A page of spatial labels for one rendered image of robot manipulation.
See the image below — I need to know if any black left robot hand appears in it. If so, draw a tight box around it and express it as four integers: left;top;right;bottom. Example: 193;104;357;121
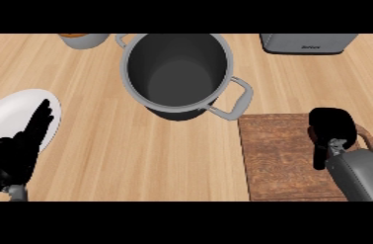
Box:
0;98;56;189

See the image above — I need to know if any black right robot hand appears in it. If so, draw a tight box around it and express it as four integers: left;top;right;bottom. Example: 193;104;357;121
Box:
308;107;359;171

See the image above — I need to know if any brown wooden cutting board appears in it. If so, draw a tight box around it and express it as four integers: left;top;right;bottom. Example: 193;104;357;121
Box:
236;113;373;203

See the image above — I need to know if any grey metal pot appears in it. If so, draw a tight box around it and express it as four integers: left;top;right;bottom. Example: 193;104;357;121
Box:
113;33;255;122

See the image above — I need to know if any white plate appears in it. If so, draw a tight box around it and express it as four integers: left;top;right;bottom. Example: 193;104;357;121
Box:
0;88;62;154

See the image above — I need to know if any grey cup with orange content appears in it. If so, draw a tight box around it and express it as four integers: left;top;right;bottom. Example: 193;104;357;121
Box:
59;33;110;50

